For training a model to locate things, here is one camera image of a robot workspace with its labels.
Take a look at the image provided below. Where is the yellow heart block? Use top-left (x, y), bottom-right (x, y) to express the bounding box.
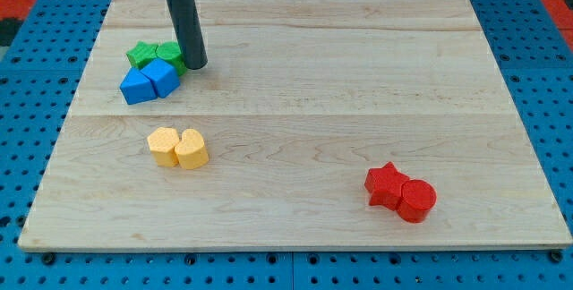
top-left (175, 129), bottom-right (210, 169)

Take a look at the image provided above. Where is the blue cube block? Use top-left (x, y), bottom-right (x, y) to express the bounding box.
top-left (141, 58), bottom-right (180, 98)

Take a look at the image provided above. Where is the green cylinder block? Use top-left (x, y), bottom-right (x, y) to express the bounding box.
top-left (156, 41), bottom-right (187, 76)

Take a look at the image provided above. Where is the blue triangle block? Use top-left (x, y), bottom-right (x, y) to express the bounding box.
top-left (119, 68), bottom-right (158, 105)

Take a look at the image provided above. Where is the red star block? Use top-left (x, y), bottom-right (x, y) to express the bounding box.
top-left (364, 162), bottom-right (410, 210)

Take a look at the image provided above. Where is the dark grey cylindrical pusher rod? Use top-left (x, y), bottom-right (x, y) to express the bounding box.
top-left (167, 0), bottom-right (208, 70)

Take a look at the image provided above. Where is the light wooden board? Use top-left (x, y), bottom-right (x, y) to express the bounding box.
top-left (19, 0), bottom-right (572, 253)

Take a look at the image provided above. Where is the yellow pentagon block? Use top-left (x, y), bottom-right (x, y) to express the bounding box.
top-left (147, 127), bottom-right (180, 167)

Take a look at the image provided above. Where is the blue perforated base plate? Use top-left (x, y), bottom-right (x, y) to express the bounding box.
top-left (1, 0), bottom-right (572, 289)

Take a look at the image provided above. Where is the green star block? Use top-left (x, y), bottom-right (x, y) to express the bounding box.
top-left (125, 41), bottom-right (158, 69)

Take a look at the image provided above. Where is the red cylinder block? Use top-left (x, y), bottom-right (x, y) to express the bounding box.
top-left (397, 179), bottom-right (437, 223)

